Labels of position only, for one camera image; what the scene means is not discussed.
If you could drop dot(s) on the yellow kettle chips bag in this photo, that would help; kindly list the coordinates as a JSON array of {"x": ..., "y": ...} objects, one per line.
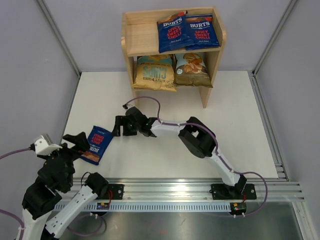
[{"x": 155, "y": 72}]

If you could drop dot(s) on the blue Burts bag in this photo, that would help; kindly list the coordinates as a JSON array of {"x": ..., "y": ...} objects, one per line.
[
  {"x": 202, "y": 32},
  {"x": 98, "y": 139},
  {"x": 173, "y": 32}
]

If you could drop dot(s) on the black mounting plate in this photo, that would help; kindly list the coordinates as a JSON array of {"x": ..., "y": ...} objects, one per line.
[
  {"x": 114, "y": 191},
  {"x": 226, "y": 192}
]

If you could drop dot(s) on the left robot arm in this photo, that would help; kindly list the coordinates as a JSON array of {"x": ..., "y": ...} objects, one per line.
[{"x": 53, "y": 179}]

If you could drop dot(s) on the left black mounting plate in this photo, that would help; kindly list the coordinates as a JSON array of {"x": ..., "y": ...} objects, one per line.
[{"x": 114, "y": 191}]

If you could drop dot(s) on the light blue cassava chips bag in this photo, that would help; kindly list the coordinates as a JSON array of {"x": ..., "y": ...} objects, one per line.
[{"x": 191, "y": 70}]

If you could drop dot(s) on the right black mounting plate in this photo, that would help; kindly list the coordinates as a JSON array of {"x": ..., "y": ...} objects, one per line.
[{"x": 226, "y": 192}]

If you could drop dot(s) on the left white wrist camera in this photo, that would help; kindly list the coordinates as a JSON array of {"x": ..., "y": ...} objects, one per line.
[{"x": 43, "y": 145}]

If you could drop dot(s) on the white slotted cable duct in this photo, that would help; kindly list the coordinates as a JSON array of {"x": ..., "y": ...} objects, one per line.
[{"x": 148, "y": 207}]

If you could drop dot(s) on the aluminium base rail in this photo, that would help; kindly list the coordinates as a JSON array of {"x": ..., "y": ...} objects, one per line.
[{"x": 145, "y": 184}]

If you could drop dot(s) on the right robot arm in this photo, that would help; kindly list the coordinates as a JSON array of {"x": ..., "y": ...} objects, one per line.
[{"x": 197, "y": 138}]

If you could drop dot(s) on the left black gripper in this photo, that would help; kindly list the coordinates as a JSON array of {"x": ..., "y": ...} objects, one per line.
[{"x": 79, "y": 140}]

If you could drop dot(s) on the wooden two-tier shelf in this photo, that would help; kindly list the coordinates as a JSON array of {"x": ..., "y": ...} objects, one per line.
[{"x": 139, "y": 37}]

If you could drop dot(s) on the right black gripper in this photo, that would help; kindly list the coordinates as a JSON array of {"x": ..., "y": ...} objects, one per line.
[{"x": 122, "y": 120}]

